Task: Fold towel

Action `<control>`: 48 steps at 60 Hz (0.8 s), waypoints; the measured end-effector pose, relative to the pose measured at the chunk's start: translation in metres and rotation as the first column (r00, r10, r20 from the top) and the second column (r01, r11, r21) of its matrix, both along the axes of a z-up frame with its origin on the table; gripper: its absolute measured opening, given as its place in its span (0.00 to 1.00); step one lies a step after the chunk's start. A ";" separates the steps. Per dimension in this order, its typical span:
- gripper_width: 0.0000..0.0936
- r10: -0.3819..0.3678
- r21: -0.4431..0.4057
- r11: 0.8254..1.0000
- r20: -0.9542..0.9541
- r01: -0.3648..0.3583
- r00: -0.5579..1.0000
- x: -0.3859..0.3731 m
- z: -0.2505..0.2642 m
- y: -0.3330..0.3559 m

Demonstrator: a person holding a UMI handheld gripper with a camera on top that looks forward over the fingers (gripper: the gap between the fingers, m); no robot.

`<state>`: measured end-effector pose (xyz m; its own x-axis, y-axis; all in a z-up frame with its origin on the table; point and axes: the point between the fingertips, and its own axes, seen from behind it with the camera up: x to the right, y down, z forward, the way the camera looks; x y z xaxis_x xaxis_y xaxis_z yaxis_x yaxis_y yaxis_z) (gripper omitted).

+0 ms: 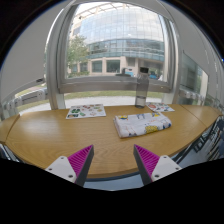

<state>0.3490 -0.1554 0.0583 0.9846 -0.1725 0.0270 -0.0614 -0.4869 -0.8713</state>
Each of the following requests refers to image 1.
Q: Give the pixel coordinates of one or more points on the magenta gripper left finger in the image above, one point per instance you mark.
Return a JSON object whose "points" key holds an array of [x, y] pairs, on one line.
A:
{"points": [[75, 167]]}

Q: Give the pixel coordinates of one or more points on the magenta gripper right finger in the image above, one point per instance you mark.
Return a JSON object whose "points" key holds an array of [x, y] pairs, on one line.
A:
{"points": [[153, 167]]}

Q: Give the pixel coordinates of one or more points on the white patterned folded towel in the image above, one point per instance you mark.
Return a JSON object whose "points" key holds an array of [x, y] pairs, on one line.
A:
{"points": [[140, 124]]}

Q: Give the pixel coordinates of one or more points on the large colourful sticker sheet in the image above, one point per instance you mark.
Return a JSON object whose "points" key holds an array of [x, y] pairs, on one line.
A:
{"points": [[86, 111]]}

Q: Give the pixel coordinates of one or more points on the small colourful sticker sheet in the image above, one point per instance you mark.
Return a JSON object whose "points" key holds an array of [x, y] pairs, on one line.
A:
{"points": [[159, 107]]}

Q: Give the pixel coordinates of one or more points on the black chair at right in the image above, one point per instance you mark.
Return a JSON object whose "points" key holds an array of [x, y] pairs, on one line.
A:
{"points": [[208, 146]]}

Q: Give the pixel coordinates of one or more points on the clear water bottle black cap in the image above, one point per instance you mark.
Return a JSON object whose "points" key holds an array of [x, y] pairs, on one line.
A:
{"points": [[142, 87]]}

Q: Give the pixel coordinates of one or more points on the grey window frame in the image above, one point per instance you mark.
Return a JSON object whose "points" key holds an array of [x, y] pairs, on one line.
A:
{"points": [[105, 45]]}

